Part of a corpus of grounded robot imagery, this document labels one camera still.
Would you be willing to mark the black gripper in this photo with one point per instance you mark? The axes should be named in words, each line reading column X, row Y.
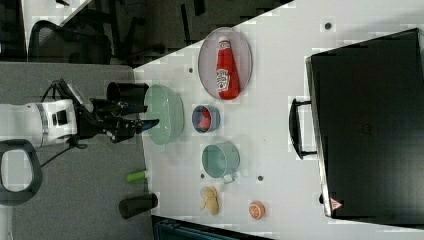
column 107, row 117

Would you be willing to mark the red ketchup bottle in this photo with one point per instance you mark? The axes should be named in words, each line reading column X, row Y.
column 227, row 78

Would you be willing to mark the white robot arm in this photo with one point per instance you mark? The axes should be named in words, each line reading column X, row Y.
column 26, row 128

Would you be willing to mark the grey oval plate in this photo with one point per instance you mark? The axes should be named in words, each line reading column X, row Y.
column 208, row 59

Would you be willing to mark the black cylinder cup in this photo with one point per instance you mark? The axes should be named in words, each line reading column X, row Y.
column 136, row 205
column 132, row 93

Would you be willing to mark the green perforated colander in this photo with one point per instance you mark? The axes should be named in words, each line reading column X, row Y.
column 164, row 104

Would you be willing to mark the green toy pear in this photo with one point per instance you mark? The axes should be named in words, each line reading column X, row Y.
column 137, row 176

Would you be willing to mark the red toy strawberry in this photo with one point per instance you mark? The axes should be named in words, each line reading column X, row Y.
column 205, row 123

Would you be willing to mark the small blue bowl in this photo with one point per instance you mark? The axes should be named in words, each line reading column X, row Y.
column 197, row 117

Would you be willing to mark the green metal mug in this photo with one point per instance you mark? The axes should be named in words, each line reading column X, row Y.
column 221, row 161

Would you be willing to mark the black office chair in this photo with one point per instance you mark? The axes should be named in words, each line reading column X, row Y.
column 50, row 43

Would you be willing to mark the orange slice toy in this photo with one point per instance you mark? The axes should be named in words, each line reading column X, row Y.
column 257, row 210

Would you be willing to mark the black toaster oven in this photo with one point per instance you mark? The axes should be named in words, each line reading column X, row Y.
column 367, row 103

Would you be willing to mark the blue metal frame rail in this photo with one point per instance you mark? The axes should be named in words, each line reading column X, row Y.
column 171, row 229

